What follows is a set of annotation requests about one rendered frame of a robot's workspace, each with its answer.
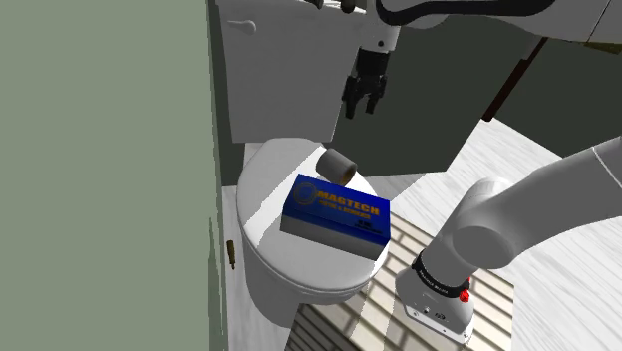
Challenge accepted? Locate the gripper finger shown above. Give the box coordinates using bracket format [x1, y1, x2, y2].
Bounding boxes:
[365, 75, 389, 117]
[341, 75, 364, 121]

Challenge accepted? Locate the blue rectangular box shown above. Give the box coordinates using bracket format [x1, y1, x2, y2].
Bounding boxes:
[279, 173, 393, 261]

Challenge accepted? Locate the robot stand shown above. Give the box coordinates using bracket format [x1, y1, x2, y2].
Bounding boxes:
[283, 208, 517, 351]

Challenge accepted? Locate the white toilet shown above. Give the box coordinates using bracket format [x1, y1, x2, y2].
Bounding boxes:
[215, 0, 392, 330]

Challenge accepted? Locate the green door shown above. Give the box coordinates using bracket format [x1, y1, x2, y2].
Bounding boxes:
[0, 0, 238, 351]

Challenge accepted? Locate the grey cardboard roll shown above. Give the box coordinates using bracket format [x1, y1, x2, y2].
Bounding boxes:
[315, 148, 359, 187]

